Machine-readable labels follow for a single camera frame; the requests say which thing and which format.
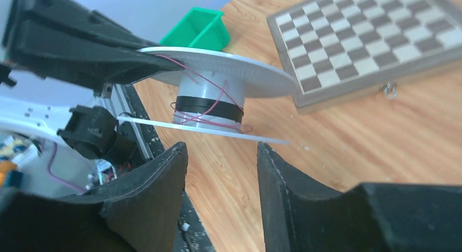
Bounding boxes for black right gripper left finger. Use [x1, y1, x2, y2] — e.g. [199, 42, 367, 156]
[1, 142, 188, 251]

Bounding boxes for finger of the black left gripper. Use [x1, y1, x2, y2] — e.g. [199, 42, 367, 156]
[7, 20, 182, 92]
[7, 0, 168, 63]

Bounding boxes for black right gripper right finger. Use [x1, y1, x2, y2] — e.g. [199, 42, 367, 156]
[257, 143, 461, 251]

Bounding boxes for thin red filament wire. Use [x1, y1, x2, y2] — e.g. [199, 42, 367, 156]
[156, 54, 253, 134]

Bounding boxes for white perforated filament spool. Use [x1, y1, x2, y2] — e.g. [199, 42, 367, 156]
[117, 47, 298, 145]

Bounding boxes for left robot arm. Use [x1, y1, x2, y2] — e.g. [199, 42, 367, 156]
[1, 0, 181, 164]

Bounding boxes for colourful toy blocks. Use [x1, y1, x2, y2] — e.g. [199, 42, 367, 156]
[1, 133, 38, 188]

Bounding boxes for green plastic bin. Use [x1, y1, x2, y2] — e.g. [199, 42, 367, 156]
[160, 7, 230, 51]

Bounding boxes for wooden chessboard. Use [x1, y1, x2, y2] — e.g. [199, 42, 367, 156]
[267, 0, 461, 113]

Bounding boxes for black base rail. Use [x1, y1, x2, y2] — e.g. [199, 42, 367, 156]
[104, 85, 215, 251]

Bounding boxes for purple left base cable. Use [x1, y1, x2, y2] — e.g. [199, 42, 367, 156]
[46, 141, 89, 194]

